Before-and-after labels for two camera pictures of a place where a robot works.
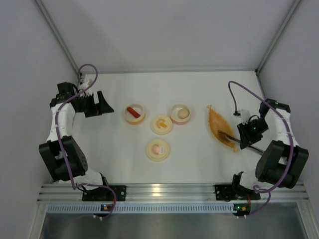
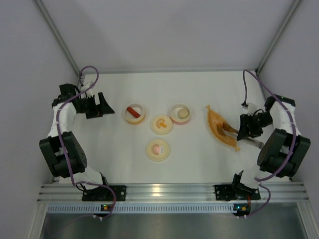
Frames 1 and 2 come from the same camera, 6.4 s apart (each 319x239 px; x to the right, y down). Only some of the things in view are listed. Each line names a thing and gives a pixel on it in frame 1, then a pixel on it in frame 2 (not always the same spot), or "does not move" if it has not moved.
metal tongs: x=232 y=139 -> x=258 y=144
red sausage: x=134 y=113 does not move
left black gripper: x=93 y=106 does not move
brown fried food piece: x=222 y=135 -> x=220 y=127
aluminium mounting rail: x=278 y=193 does not move
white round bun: x=183 y=113 does not move
